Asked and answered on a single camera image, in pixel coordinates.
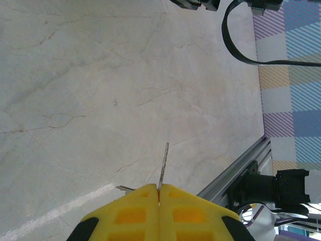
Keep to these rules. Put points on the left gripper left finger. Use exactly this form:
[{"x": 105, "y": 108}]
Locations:
[{"x": 130, "y": 213}]

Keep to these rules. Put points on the aluminium side rail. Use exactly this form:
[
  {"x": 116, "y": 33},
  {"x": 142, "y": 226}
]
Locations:
[{"x": 238, "y": 165}]

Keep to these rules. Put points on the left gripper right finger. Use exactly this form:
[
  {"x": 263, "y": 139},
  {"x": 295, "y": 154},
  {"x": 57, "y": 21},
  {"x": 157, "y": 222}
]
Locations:
[{"x": 190, "y": 213}]

